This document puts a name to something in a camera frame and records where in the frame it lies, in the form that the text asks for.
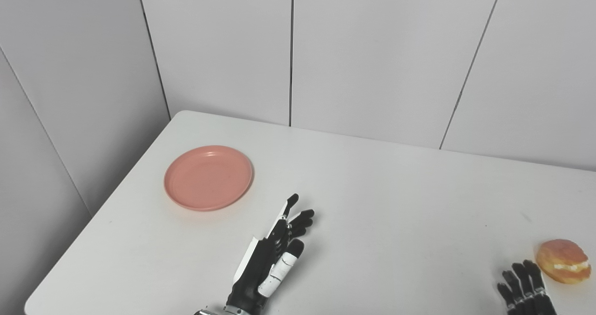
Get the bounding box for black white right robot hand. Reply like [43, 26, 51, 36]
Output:
[497, 260, 557, 315]

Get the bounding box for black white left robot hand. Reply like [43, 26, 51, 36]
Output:
[226, 194, 315, 315]

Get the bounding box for golden cream puff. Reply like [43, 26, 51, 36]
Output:
[535, 239, 592, 284]

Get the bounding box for pink round plate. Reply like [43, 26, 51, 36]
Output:
[163, 145, 254, 212]

